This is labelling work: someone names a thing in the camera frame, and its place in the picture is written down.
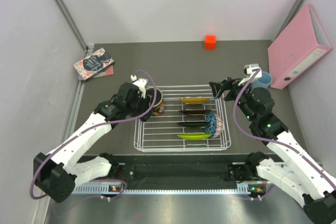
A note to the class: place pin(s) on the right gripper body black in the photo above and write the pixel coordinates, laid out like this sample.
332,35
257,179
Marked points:
235,90

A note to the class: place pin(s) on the orange cube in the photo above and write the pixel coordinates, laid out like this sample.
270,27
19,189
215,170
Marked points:
210,42

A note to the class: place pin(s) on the pink ring binder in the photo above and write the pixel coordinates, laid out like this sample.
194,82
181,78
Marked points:
300,45

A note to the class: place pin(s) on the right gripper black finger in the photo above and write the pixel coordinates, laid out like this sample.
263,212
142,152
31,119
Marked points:
217,92
219,84

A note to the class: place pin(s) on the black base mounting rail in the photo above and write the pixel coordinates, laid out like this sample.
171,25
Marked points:
178,172

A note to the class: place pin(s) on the yellow patterned plate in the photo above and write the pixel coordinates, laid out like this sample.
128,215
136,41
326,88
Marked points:
196,100

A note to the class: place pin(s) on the Little Women book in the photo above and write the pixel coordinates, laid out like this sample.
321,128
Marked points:
93,64

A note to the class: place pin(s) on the aluminium frame post left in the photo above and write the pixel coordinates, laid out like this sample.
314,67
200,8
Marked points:
70,22

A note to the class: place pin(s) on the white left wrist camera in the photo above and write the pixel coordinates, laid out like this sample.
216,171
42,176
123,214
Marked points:
140,83

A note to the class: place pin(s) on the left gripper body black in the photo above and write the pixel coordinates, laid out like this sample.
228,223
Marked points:
138,107

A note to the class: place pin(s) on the black plate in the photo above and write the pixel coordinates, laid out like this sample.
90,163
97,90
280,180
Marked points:
193,124

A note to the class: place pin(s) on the red floral plate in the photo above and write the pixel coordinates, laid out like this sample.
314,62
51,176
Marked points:
195,112

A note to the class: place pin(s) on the lime green plate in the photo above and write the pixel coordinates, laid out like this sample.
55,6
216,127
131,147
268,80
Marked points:
194,136

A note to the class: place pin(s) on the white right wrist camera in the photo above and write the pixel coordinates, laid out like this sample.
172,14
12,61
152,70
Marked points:
252,73

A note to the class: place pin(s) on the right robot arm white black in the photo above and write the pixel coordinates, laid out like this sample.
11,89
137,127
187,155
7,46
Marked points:
309,184

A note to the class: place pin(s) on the pink book underneath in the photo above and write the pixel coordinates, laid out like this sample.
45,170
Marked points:
105,73

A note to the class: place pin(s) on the light blue cup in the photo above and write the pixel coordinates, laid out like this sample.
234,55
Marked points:
263,82

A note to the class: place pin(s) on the white wire dish rack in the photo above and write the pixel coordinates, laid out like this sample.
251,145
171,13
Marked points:
159,133

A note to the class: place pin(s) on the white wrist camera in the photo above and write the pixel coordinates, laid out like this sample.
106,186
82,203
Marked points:
252,73
140,83

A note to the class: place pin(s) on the blue white patterned bowl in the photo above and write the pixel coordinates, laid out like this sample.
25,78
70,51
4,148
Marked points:
215,125

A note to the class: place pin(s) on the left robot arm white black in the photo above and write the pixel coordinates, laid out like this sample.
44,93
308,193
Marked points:
60,171

